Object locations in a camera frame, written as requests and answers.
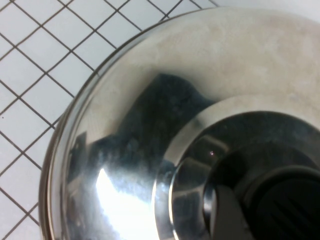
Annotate stainless steel lid black knob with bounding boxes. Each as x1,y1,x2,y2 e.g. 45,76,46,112
39,6,320,240

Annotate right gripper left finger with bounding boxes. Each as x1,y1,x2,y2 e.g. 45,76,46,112
211,186,251,240

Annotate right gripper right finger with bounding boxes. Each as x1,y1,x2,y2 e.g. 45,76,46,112
254,184,320,240

